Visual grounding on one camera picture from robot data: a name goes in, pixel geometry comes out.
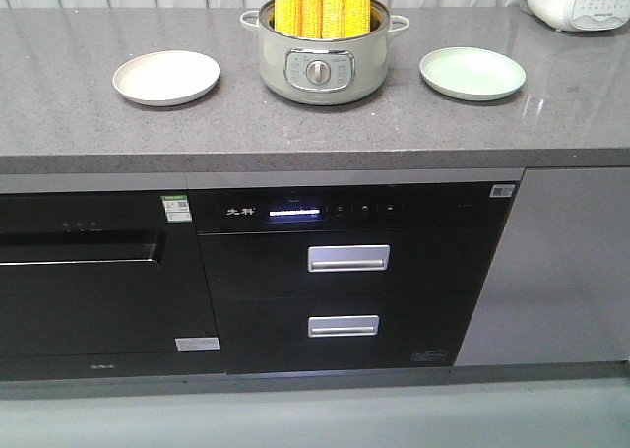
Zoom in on yellow corn cob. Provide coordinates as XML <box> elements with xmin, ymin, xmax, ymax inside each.
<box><xmin>275</xmin><ymin>0</ymin><xmax>302</xmax><ymax>36</ymax></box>
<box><xmin>301</xmin><ymin>0</ymin><xmax>323</xmax><ymax>39</ymax></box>
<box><xmin>344</xmin><ymin>0</ymin><xmax>371</xmax><ymax>37</ymax></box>
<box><xmin>322</xmin><ymin>0</ymin><xmax>345</xmax><ymax>39</ymax></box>

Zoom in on black two-drawer sterilizer cabinet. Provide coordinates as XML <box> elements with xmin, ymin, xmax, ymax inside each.
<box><xmin>189</xmin><ymin>181</ymin><xmax>517</xmax><ymax>374</ymax></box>

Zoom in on green electric cooking pot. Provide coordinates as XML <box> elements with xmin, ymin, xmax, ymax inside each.
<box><xmin>240</xmin><ymin>0</ymin><xmax>410</xmax><ymax>105</ymax></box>

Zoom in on light green round plate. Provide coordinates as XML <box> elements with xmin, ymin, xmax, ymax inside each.
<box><xmin>419</xmin><ymin>47</ymin><xmax>527</xmax><ymax>101</ymax></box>

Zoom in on beige round plate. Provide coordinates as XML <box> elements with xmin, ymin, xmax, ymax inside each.
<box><xmin>112</xmin><ymin>50</ymin><xmax>221</xmax><ymax>107</ymax></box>

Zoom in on black built-in dishwasher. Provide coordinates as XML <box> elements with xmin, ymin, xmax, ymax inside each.
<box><xmin>1</xmin><ymin>191</ymin><xmax>224</xmax><ymax>381</ymax></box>

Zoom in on grey cabinet door panel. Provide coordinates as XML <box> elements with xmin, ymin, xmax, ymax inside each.
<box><xmin>457</xmin><ymin>167</ymin><xmax>629</xmax><ymax>366</ymax></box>

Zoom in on white rice cooker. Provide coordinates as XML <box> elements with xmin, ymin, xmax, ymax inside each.
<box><xmin>527</xmin><ymin>0</ymin><xmax>629</xmax><ymax>32</ymax></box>

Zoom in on upper silver drawer handle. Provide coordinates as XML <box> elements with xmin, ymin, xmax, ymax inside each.
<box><xmin>307</xmin><ymin>244</ymin><xmax>390</xmax><ymax>273</ymax></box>

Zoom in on silver drawer handle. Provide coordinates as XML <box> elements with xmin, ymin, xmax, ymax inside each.
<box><xmin>307</xmin><ymin>315</ymin><xmax>380</xmax><ymax>339</ymax></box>
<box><xmin>307</xmin><ymin>244</ymin><xmax>390</xmax><ymax>273</ymax></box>

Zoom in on lower silver drawer handle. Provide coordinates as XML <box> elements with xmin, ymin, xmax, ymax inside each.
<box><xmin>307</xmin><ymin>315</ymin><xmax>380</xmax><ymax>339</ymax></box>

